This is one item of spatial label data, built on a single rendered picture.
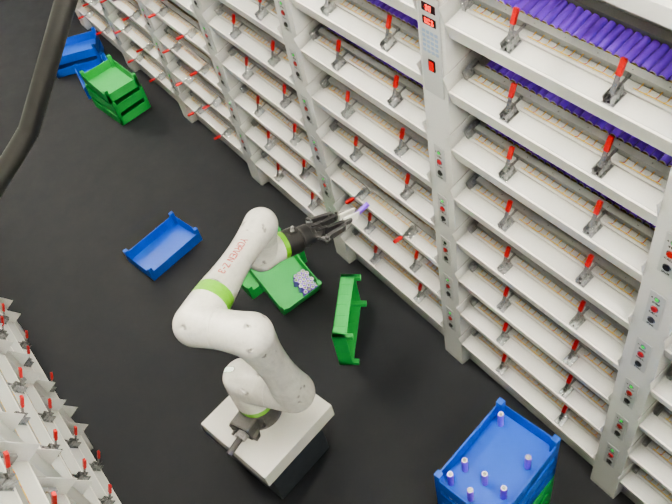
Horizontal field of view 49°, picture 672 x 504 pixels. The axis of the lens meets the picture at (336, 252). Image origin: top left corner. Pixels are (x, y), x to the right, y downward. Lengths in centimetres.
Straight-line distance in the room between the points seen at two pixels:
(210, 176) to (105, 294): 81
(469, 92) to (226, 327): 85
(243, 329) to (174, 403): 120
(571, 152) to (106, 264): 245
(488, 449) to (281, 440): 67
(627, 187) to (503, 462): 90
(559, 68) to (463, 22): 27
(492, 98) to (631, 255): 49
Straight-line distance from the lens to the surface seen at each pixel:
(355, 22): 216
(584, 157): 170
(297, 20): 242
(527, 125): 177
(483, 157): 197
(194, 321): 195
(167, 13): 364
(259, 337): 188
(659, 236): 164
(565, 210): 185
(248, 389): 228
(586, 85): 157
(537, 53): 165
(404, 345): 295
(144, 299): 340
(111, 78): 445
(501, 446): 220
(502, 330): 249
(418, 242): 255
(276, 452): 243
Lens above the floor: 249
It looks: 49 degrees down
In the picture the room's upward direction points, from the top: 14 degrees counter-clockwise
